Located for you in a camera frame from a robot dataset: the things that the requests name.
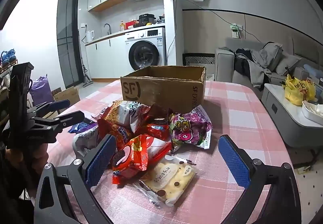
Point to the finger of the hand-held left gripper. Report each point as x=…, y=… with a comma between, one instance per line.
x=59, y=105
x=72, y=118

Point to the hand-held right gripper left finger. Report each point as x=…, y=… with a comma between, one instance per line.
x=101, y=158

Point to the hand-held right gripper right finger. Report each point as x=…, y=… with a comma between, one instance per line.
x=234, y=161

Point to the blue purple snack packet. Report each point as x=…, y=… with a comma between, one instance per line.
x=80, y=127

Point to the silver white snack bag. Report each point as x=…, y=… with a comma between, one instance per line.
x=84, y=141

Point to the red cookie packet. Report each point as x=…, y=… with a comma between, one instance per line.
x=128, y=158
x=157, y=125

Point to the white orange noodle snack bag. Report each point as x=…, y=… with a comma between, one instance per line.
x=126, y=113

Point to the purple candy bag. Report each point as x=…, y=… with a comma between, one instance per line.
x=189, y=128

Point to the cream cake packet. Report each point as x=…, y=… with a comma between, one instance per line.
x=166, y=178

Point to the brown cardboard box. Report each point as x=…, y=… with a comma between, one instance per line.
x=161, y=90

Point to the person's left hand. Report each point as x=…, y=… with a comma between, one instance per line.
x=39, y=157

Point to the floor cardboard box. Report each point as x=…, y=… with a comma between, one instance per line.
x=68, y=95

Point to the blue shoe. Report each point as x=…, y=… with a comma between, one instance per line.
x=11, y=53
x=3, y=57

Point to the stick vacuum cleaner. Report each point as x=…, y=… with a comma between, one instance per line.
x=85, y=80

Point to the pink checked tablecloth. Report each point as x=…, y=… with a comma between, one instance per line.
x=239, y=113

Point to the dark glass door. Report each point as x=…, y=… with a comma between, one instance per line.
x=69, y=42

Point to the white lower kitchen cabinet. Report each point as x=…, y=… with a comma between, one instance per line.
x=106, y=57

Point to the white coffee table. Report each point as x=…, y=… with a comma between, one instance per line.
x=277, y=108

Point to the white kettle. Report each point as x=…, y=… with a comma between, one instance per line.
x=90, y=36

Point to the kitchen faucet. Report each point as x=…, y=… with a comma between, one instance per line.
x=108, y=26

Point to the yellow plastic bag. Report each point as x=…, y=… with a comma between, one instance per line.
x=299, y=90

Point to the grey sofa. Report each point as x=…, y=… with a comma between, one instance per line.
x=223, y=65

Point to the grey clothing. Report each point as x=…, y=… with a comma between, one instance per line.
x=260, y=67

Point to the white washing machine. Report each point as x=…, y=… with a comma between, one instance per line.
x=146, y=55

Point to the black garment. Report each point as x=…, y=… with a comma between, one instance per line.
x=242, y=62

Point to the yellow soap bottle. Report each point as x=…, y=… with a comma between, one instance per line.
x=122, y=26

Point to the black patterned panel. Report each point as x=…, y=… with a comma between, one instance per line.
x=198, y=60

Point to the red box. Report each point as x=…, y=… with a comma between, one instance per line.
x=131, y=24

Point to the grey pillow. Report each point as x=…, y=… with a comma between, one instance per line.
x=287, y=65

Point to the light blue roll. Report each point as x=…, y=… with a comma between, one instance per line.
x=311, y=70

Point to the black pressure cooker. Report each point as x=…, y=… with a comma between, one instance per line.
x=146, y=19

